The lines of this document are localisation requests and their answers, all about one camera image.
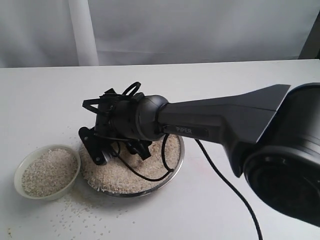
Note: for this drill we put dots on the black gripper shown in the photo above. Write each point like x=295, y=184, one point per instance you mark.
x=116, y=120

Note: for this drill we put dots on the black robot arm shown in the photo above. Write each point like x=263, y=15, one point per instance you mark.
x=271, y=136

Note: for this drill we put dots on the rice pile in tray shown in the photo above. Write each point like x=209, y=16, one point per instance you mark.
x=120, y=177

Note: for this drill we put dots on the white rice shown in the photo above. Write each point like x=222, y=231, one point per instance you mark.
x=50, y=173

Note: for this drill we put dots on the spilled rice grains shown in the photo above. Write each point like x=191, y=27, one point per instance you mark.
x=85, y=208

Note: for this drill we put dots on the white ceramic bowl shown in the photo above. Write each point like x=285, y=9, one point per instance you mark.
x=17, y=181

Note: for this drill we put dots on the round steel tray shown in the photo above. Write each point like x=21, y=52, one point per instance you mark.
x=181, y=155

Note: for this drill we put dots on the white backdrop curtain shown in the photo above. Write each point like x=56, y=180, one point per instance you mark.
x=60, y=33

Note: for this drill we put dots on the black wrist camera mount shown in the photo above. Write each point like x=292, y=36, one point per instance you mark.
x=110, y=93

